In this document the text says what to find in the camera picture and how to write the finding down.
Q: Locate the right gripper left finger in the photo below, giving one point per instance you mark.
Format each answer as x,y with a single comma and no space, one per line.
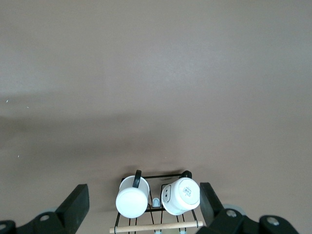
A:
73,207

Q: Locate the white mug with face print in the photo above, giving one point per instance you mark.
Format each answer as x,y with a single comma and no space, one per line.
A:
182,197

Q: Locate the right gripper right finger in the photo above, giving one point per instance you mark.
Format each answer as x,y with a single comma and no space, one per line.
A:
210,204

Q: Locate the plain white mug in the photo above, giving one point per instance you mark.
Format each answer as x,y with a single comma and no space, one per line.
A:
131,202

